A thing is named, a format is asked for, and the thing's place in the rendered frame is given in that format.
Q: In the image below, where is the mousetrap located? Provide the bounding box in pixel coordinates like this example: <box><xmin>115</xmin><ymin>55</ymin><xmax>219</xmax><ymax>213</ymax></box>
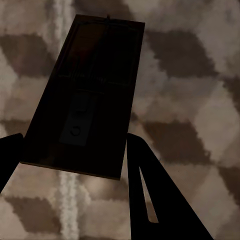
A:
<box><xmin>19</xmin><ymin>14</ymin><xmax>146</xmax><ymax>181</ymax></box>

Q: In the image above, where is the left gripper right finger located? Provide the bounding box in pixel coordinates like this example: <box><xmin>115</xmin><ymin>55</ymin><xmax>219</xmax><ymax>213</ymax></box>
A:
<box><xmin>126</xmin><ymin>133</ymin><xmax>214</xmax><ymax>240</ymax></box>

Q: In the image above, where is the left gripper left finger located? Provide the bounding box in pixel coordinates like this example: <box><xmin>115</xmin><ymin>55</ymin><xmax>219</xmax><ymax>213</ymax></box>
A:
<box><xmin>0</xmin><ymin>133</ymin><xmax>24</xmax><ymax>193</ymax></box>

